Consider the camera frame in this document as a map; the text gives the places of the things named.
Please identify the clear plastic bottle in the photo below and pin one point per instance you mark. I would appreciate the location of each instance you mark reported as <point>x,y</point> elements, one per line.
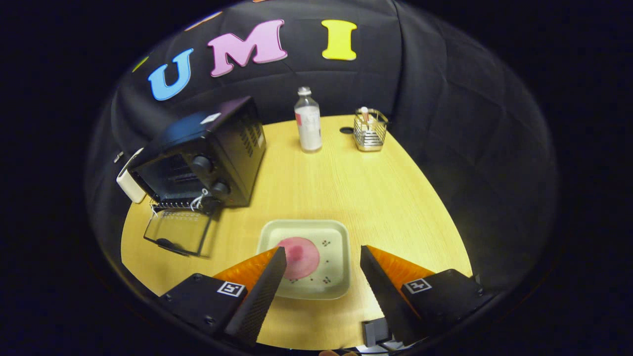
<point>309,128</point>

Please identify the black toaster oven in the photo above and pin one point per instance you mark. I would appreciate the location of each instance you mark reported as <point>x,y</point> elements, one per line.
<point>232,143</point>

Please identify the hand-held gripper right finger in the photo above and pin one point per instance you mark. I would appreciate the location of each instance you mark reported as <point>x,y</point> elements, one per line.
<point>385,296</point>

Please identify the white pop-up toaster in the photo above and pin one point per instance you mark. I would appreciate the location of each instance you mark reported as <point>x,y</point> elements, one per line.
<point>129,185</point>

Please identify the cream square plate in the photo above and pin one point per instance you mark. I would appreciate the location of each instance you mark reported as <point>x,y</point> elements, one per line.
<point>331,232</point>

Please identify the black backdrop cloth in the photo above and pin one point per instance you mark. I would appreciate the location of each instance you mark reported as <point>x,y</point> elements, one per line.
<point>445,123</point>

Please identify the pink round ham slice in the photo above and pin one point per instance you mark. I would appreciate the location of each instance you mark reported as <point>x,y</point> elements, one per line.
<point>304,257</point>

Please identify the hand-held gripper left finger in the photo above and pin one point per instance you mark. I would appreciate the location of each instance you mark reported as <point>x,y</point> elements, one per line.
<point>262,296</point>

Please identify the small pale stick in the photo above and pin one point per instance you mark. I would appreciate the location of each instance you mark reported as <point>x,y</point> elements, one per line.
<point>365,116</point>

